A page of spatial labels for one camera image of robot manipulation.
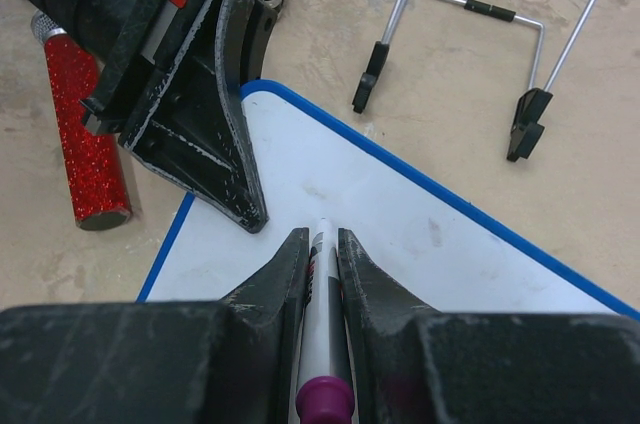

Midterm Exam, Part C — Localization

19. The purple whiteboard marker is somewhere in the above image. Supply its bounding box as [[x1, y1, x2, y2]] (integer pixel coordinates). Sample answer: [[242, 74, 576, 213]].
[[295, 219, 355, 423]]

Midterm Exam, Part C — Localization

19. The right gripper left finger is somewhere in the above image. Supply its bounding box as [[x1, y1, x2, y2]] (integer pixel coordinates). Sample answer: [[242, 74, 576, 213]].
[[1, 228, 310, 423]]

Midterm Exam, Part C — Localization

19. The red glitter microphone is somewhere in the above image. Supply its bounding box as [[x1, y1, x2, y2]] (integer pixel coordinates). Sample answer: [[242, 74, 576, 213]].
[[31, 11, 131, 231]]

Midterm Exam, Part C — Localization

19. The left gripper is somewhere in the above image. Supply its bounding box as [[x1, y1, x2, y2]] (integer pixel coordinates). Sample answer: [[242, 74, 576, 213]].
[[79, 0, 278, 234]]

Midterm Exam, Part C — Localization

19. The wire whiteboard stand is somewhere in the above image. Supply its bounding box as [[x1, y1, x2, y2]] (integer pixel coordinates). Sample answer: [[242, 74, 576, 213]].
[[351, 0, 603, 163]]

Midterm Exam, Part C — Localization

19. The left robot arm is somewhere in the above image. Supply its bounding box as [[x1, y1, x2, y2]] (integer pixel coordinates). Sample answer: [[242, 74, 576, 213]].
[[28, 0, 277, 233]]

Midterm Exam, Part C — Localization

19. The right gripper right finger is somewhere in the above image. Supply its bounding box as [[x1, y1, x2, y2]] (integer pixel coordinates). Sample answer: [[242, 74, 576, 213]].
[[338, 229, 639, 423]]

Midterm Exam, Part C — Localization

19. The blue framed whiteboard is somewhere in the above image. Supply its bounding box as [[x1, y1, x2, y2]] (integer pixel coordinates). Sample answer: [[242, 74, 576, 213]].
[[139, 80, 637, 317]]

